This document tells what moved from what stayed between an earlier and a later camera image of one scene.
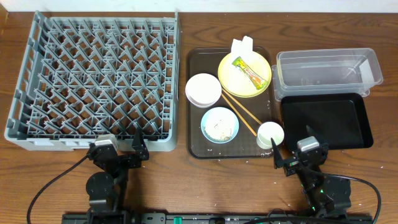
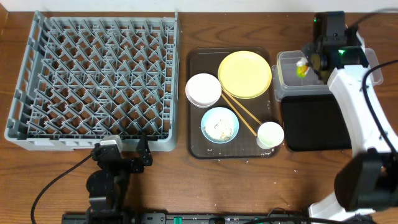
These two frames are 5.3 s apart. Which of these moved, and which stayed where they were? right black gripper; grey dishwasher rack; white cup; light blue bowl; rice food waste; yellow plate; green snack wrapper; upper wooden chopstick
Moved: right black gripper; green snack wrapper
Stayed: upper wooden chopstick; yellow plate; white cup; rice food waste; grey dishwasher rack; light blue bowl
